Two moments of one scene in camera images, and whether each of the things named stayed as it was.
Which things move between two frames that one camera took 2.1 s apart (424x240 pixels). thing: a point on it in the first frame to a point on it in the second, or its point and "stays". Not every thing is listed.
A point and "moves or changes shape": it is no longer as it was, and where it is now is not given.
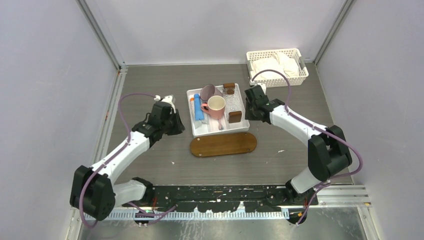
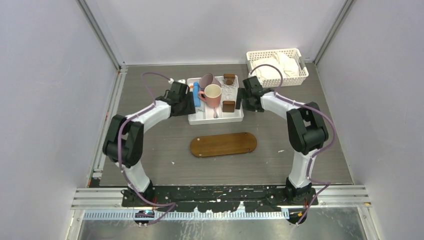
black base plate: [207, 198] stays
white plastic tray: [212, 111] moves or changes shape
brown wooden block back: [230, 87] to [229, 78]
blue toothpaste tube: [199, 112] to [196, 93]
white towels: [289, 67] stays
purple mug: [209, 90] to [208, 79]
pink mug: [215, 107] to [212, 95]
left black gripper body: [172, 126] to [187, 106]
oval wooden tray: [205, 145] stays
